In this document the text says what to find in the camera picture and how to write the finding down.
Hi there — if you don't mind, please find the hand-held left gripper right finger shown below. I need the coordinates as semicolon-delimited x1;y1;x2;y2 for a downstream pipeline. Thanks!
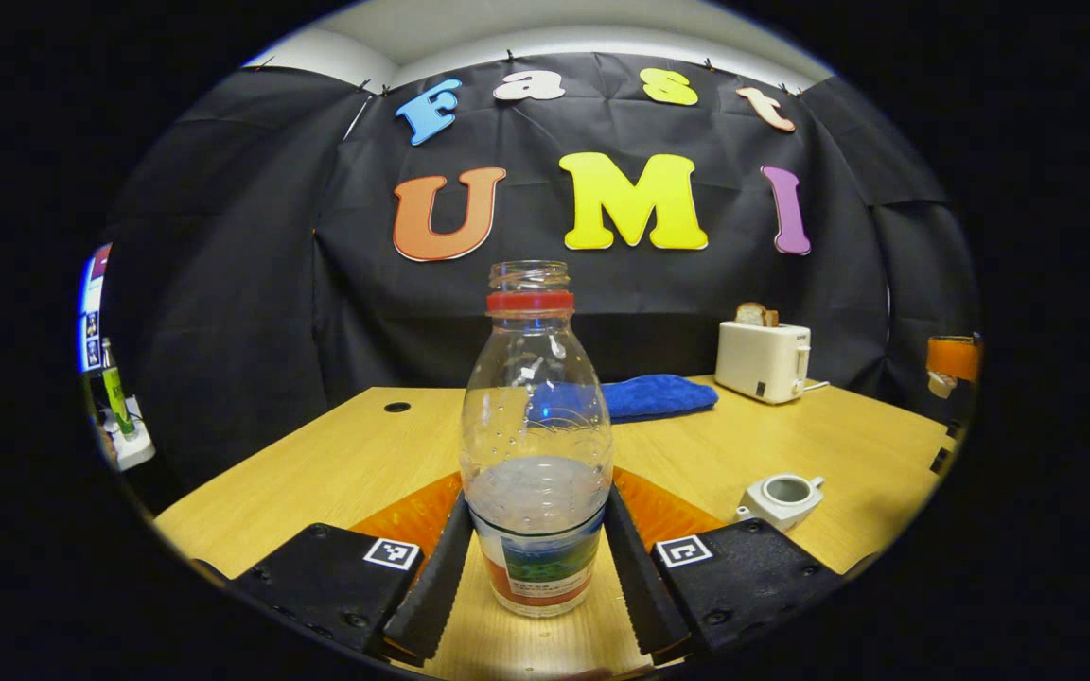
602;466;849;663

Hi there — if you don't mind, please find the white ceramic teacup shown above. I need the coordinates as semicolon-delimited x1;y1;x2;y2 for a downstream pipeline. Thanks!
734;474;826;532

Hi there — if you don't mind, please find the clear plastic water bottle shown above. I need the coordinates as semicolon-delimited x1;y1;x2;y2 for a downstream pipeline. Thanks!
460;260;614;619

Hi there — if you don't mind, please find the computer monitor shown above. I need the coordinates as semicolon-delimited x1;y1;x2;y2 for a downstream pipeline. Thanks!
78;243;114;375

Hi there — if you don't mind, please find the white side table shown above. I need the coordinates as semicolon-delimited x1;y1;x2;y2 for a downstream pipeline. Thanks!
91;395;157;472

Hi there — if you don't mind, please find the white toaster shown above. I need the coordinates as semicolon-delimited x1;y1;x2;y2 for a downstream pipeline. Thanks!
714;321;812;406

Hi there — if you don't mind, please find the green labelled bottle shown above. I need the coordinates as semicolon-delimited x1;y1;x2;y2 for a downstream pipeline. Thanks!
100;338;137;439

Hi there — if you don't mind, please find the blue folded towel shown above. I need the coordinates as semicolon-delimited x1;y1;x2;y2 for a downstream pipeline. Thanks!
528;374;720;424

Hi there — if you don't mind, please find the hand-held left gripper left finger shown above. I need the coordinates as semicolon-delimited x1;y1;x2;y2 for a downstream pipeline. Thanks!
190;470;476;663

